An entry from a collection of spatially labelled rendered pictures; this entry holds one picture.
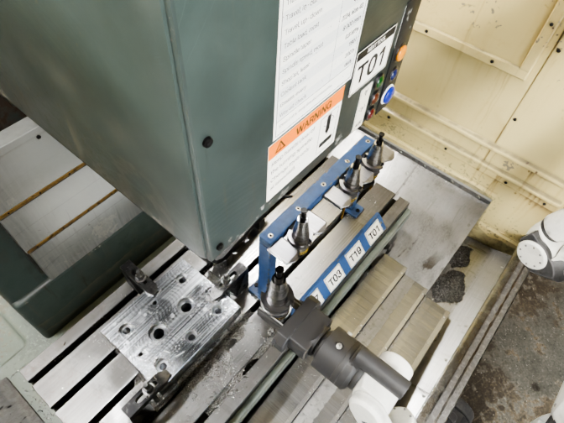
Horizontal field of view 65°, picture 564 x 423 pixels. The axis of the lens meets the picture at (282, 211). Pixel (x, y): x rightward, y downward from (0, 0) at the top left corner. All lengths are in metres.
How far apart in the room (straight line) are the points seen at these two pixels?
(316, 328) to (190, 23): 0.62
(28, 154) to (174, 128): 0.79
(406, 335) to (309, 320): 0.78
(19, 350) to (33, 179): 0.74
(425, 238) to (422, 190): 0.19
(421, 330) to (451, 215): 0.45
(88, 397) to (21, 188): 0.56
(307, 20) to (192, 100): 0.15
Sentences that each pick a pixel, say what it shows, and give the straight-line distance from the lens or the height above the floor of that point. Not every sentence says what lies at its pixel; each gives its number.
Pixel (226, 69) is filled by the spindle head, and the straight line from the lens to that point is 0.39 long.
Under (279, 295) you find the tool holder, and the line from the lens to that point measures 0.80.
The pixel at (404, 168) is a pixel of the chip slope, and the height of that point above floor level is 0.83.
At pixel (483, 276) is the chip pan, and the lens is 1.87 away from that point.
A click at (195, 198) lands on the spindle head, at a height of 1.76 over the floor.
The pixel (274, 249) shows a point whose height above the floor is 1.22.
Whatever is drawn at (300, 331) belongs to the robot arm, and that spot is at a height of 1.35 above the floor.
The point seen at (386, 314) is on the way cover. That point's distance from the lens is 1.58.
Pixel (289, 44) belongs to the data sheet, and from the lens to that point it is 0.45.
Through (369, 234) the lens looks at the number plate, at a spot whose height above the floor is 0.94.
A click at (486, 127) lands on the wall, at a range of 1.64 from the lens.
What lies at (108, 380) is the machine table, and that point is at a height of 0.90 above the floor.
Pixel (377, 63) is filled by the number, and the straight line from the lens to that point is 0.68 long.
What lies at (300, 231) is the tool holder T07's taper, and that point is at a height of 1.27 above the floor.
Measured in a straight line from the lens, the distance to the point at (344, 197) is 1.18.
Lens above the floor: 2.13
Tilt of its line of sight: 54 degrees down
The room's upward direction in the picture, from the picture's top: 5 degrees clockwise
